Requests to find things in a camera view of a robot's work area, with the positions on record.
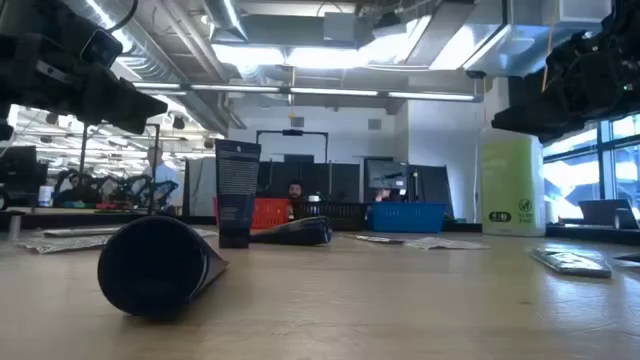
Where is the person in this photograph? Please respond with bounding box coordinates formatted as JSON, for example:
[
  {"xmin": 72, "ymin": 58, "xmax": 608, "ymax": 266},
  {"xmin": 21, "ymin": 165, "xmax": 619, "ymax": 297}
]
[
  {"xmin": 52, "ymin": 172, "xmax": 91, "ymax": 207},
  {"xmin": 285, "ymin": 179, "xmax": 307, "ymax": 221},
  {"xmin": 373, "ymin": 187, "xmax": 401, "ymax": 204},
  {"xmin": 142, "ymin": 145, "xmax": 181, "ymax": 214}
]

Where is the silver rectangular air duct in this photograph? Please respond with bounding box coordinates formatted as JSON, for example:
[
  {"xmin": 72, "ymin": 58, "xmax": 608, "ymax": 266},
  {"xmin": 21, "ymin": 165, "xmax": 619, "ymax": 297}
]
[{"xmin": 429, "ymin": 0, "xmax": 614, "ymax": 79}]

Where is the black plastic basket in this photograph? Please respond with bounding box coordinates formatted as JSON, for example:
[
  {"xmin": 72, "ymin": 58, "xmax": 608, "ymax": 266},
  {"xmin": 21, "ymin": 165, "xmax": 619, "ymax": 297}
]
[{"xmin": 292, "ymin": 201, "xmax": 369, "ymax": 232}]

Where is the white wipes canister green label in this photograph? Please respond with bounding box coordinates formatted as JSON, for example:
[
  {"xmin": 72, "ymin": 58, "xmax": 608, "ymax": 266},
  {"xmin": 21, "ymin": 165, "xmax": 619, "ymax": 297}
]
[{"xmin": 478, "ymin": 127, "xmax": 547, "ymax": 238}]

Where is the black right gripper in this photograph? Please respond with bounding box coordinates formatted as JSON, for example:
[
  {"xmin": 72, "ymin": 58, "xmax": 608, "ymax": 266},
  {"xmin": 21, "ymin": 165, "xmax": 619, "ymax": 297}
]
[{"xmin": 491, "ymin": 27, "xmax": 640, "ymax": 145}]

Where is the dark computer monitor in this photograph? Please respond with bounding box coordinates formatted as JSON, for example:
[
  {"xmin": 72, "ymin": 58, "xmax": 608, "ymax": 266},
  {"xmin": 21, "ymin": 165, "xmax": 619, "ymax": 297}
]
[{"xmin": 366, "ymin": 158, "xmax": 409, "ymax": 190}]

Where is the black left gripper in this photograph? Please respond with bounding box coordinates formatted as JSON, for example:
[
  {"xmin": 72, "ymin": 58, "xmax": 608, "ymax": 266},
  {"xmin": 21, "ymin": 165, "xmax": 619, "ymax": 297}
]
[{"xmin": 0, "ymin": 30, "xmax": 169, "ymax": 135}]

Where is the long ceiling light strip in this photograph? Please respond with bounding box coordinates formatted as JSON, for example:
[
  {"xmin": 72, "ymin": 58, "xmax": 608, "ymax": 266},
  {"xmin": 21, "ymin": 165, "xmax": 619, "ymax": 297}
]
[{"xmin": 130, "ymin": 81, "xmax": 484, "ymax": 104}]

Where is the blue plastic basket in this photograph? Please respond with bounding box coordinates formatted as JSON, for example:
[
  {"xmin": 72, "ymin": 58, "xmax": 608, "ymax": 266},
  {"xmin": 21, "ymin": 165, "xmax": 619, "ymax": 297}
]
[{"xmin": 367, "ymin": 201, "xmax": 448, "ymax": 234}]

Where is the black metal gantry frame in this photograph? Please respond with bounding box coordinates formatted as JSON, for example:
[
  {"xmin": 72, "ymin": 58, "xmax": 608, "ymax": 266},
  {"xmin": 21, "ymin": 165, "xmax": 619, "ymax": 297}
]
[
  {"xmin": 78, "ymin": 122, "xmax": 161, "ymax": 216},
  {"xmin": 255, "ymin": 128, "xmax": 330, "ymax": 164}
]

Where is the red plastic basket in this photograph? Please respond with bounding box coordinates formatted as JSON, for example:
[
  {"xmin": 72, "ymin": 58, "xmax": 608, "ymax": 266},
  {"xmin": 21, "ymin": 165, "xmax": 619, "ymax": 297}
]
[{"xmin": 212, "ymin": 197, "xmax": 292, "ymax": 230}]

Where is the gray open laptop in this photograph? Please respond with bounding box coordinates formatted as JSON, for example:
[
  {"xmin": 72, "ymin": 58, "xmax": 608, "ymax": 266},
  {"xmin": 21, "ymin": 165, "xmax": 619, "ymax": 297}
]
[{"xmin": 577, "ymin": 198, "xmax": 640, "ymax": 231}]

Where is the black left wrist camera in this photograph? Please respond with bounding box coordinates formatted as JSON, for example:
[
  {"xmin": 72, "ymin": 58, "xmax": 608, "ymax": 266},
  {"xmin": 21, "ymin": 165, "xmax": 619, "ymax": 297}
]
[{"xmin": 79, "ymin": 28, "xmax": 125, "ymax": 70}]

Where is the black partition panel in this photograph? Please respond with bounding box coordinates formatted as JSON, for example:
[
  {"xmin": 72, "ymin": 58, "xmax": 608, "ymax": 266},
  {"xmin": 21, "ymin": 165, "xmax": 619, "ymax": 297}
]
[
  {"xmin": 260, "ymin": 160, "xmax": 361, "ymax": 204},
  {"xmin": 408, "ymin": 164, "xmax": 455, "ymax": 221}
]

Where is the gray fabric partition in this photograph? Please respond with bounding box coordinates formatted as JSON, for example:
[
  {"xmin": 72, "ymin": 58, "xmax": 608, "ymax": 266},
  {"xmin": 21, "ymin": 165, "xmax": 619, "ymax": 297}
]
[{"xmin": 185, "ymin": 157, "xmax": 217, "ymax": 217}]

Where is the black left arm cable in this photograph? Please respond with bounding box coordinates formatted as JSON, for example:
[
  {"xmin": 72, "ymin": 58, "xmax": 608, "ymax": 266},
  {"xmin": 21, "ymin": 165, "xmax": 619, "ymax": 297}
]
[{"xmin": 105, "ymin": 0, "xmax": 141, "ymax": 34}]

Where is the large black monitor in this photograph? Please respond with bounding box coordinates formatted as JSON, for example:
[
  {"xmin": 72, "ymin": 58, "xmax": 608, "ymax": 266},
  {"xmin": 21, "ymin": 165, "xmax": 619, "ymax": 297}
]
[{"xmin": 0, "ymin": 145, "xmax": 49, "ymax": 210}]

